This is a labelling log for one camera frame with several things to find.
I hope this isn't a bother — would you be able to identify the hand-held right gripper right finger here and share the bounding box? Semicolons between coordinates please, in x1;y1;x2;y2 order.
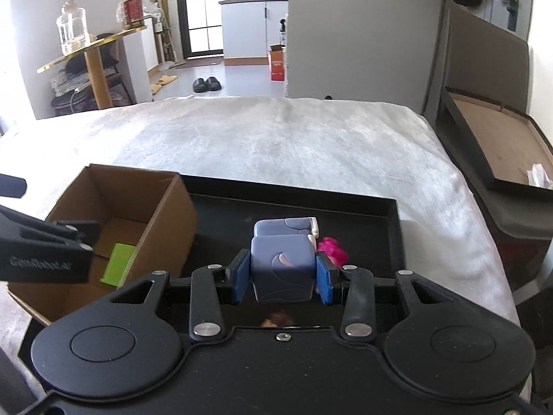
315;251;461;339

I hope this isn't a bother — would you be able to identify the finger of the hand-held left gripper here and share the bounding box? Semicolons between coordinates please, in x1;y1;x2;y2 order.
0;205;102;252
0;174;27;200

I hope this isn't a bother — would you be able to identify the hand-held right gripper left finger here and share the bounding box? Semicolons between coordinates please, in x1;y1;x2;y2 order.
108;248;252;342

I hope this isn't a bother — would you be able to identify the pink haired doll figure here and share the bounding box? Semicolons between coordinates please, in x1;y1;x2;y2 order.
317;237;348;265

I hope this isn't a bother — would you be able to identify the purple cube toy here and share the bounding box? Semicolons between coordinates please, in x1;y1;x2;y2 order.
251;216;320;303

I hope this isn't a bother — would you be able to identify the black tray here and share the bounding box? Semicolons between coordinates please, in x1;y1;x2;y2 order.
17;174;404;372

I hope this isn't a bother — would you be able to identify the brown haired doll figure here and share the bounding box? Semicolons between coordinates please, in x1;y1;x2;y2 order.
260;309;297;328

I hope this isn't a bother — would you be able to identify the green toy house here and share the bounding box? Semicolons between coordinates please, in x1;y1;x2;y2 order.
101;244;137;286

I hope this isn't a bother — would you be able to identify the brown cardboard box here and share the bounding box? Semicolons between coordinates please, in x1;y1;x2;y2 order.
8;163;198;327

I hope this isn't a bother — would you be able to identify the dark round stool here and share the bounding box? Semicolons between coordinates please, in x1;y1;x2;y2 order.
51;82;128;117

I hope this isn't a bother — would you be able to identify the round gold table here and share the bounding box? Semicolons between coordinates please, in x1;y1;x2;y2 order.
37;26;148;111

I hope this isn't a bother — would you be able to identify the clear glass jar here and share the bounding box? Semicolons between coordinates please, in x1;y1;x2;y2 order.
56;1;91;56

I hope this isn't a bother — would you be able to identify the dark storage bench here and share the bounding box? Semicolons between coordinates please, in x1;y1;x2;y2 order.
441;138;553;292

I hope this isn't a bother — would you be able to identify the red tin box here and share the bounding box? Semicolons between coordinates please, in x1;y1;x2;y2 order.
123;0;144;27

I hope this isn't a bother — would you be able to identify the orange cardboard box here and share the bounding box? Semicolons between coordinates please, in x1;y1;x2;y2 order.
268;44;286;81

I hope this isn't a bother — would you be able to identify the brown door mat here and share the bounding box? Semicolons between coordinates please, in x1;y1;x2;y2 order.
173;58;225;68

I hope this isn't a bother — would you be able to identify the white crumpled tissue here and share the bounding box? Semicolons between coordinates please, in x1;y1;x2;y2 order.
527;163;553;188

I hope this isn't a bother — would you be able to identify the black framed glass door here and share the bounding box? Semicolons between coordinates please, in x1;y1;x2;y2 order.
177;0;225;57

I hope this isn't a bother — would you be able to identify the white kitchen cabinet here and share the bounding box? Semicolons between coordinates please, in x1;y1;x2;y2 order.
220;0;289;59

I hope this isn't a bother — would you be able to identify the dark brown leaning board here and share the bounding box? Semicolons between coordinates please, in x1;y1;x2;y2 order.
425;2;530;117

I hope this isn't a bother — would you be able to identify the black frame with cardboard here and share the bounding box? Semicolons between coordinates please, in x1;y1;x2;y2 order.
436;86;553;202

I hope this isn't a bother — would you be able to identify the black door handle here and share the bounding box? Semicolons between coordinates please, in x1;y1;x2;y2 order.
493;0;519;31

